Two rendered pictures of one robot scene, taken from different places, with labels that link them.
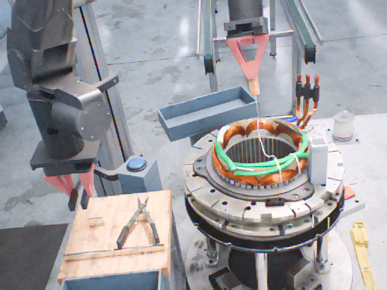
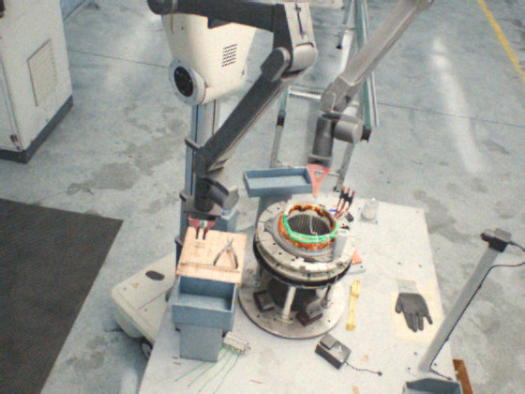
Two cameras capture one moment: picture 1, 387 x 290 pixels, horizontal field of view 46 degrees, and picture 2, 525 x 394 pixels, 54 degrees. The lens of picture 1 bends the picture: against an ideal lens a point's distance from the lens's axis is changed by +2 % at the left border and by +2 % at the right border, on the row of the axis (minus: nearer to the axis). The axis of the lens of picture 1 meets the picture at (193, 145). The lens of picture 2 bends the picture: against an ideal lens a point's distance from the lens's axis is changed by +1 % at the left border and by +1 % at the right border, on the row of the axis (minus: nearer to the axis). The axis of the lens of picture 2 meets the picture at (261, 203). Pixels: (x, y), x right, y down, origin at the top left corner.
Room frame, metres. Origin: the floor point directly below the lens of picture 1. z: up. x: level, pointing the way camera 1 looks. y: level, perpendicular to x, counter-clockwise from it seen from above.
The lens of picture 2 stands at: (-0.47, 0.15, 2.22)
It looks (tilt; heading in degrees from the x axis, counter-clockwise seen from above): 41 degrees down; 354
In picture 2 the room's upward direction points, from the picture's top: 9 degrees clockwise
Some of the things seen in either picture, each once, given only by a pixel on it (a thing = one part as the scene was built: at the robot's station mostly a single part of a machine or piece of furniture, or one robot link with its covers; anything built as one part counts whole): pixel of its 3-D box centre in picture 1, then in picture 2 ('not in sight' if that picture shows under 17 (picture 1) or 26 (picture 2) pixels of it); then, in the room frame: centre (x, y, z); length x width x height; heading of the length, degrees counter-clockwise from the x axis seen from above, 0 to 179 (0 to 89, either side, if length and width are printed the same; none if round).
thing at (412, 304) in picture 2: not in sight; (412, 303); (0.71, -0.57, 0.79); 0.24 x 0.13 x 0.02; 174
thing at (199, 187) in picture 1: (260, 163); (306, 233); (0.72, -0.13, 1.09); 0.32 x 0.32 x 0.01
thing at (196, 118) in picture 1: (212, 148); (274, 205); (1.03, -0.05, 0.92); 0.25 x 0.11 x 0.28; 104
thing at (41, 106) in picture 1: (54, 106); (207, 184); (0.59, 0.19, 1.36); 0.07 x 0.06 x 0.07; 47
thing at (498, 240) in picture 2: not in sight; (494, 238); (0.47, -0.54, 1.37); 0.06 x 0.04 x 0.04; 59
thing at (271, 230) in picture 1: (252, 227); (292, 271); (0.58, -0.08, 1.05); 0.09 x 0.04 x 0.01; 84
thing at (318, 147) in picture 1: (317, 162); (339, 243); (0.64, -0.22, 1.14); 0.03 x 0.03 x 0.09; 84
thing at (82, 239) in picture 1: (120, 234); (213, 255); (0.62, 0.16, 1.05); 0.20 x 0.19 x 0.02; 176
